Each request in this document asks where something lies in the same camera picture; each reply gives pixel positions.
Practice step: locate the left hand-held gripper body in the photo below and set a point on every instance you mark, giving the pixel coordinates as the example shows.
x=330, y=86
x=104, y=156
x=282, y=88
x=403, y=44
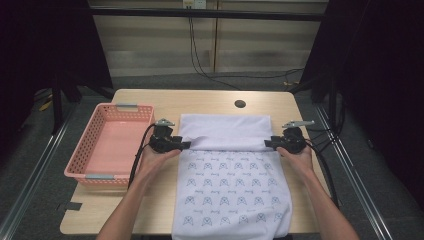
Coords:
x=161, y=141

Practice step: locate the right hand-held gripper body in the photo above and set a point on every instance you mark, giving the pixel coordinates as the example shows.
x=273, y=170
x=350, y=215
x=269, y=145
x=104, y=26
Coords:
x=293, y=140

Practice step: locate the pink plastic basket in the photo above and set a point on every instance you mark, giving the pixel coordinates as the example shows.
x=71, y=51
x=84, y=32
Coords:
x=115, y=143

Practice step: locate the white printed t-shirt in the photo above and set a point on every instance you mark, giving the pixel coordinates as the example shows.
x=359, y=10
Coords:
x=230, y=186

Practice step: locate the person's left hand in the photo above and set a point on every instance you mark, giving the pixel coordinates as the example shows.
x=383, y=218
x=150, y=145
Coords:
x=155, y=163

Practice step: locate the person's right hand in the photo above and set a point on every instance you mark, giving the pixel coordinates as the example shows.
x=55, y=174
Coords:
x=298, y=163

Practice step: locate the dark curtain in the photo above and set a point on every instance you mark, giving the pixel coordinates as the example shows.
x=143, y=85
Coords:
x=383, y=83
x=43, y=46

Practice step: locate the grey tape piece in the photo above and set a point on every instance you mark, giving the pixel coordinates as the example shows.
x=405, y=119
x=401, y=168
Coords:
x=73, y=206

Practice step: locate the black metal stand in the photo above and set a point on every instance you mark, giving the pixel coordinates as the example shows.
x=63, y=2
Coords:
x=57, y=106

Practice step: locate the yellow floor object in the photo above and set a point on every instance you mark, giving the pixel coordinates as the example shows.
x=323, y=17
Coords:
x=45, y=105

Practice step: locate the black horizontal bar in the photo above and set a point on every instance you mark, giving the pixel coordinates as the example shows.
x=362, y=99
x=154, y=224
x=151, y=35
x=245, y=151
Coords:
x=206, y=14

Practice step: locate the metal floor rail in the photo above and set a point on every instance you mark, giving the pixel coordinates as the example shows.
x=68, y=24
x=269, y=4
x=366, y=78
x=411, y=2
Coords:
x=353, y=180
x=36, y=170

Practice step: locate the white wall socket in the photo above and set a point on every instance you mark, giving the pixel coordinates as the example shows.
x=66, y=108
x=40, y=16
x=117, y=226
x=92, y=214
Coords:
x=194, y=4

